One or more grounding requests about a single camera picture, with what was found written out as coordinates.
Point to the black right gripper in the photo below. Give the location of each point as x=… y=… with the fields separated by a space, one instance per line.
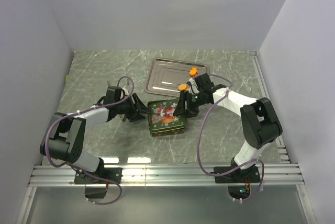
x=191 y=112

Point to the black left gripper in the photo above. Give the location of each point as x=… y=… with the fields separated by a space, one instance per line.
x=133 y=115

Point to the green christmas cookie tin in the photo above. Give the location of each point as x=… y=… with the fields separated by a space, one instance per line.
x=166 y=130

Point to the gold tin lid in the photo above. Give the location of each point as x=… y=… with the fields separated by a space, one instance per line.
x=162 y=113

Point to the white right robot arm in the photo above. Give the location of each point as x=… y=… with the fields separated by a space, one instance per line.
x=260 y=123

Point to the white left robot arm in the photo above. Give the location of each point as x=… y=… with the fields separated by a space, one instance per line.
x=65 y=137

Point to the tan round sandwich cookie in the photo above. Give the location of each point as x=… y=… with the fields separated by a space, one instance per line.
x=183 y=87

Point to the orange pineapple cookie top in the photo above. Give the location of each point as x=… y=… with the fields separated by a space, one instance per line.
x=193 y=72

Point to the silver metal tray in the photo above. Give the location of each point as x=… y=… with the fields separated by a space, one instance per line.
x=165 y=75

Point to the aluminium mounting rail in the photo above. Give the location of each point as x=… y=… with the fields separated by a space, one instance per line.
x=145 y=175

